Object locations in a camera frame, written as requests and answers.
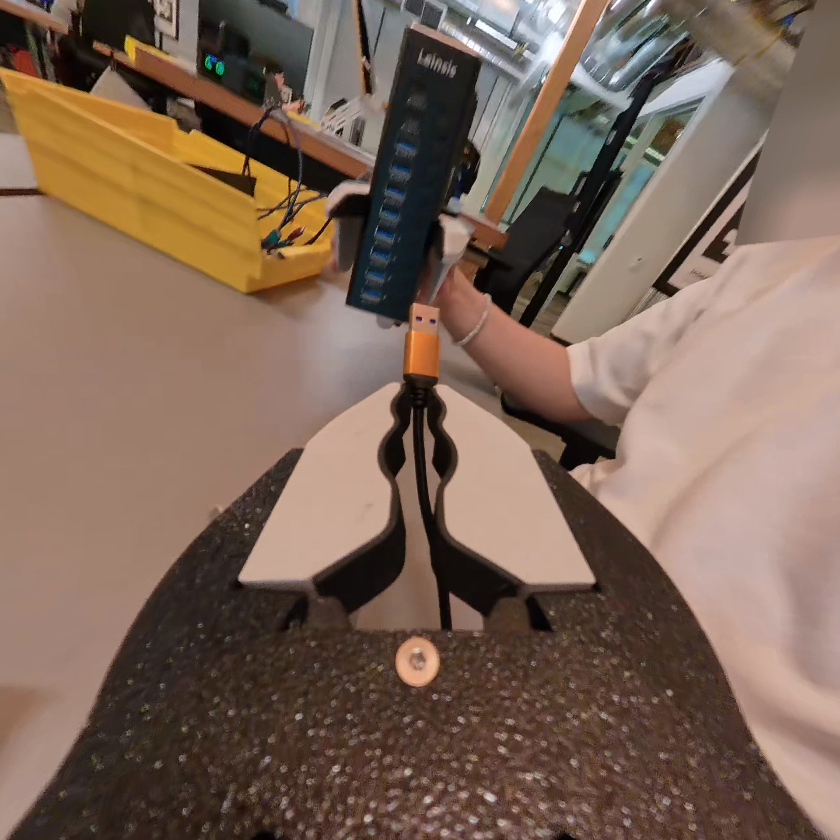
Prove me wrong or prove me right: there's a black office chair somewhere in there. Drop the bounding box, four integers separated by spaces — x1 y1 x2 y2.
472 187 581 316
500 392 621 471

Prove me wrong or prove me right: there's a person's right hand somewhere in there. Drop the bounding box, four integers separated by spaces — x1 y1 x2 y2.
435 270 488 340

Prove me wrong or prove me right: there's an orange plug black usb cable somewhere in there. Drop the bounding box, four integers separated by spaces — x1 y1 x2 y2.
400 304 455 632

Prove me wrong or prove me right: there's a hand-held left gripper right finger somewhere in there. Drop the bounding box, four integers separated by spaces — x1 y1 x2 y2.
425 385 598 618

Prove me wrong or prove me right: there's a large black USB hub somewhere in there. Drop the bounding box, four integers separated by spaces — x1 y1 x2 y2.
190 163 258 196

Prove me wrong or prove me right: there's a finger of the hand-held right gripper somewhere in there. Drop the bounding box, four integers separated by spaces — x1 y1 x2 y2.
422 215 473 301
325 182 371 275

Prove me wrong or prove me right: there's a person's right forearm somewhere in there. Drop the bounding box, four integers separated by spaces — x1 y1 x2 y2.
456 295 595 424

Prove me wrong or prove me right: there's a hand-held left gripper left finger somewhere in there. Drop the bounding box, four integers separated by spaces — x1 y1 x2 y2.
238 384 409 614

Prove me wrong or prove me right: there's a yellow plastic bin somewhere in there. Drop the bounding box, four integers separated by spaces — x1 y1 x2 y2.
0 67 336 294

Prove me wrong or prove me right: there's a black multi-port usb hub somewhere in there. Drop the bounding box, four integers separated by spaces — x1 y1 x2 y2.
346 25 483 329

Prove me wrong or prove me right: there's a blue multi-head usb cable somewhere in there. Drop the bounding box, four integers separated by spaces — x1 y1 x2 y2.
243 108 332 260

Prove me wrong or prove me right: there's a wooden post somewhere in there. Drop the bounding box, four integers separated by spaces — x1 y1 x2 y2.
484 0 613 224

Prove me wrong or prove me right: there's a black monitor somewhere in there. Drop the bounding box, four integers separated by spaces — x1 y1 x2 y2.
198 0 315 99

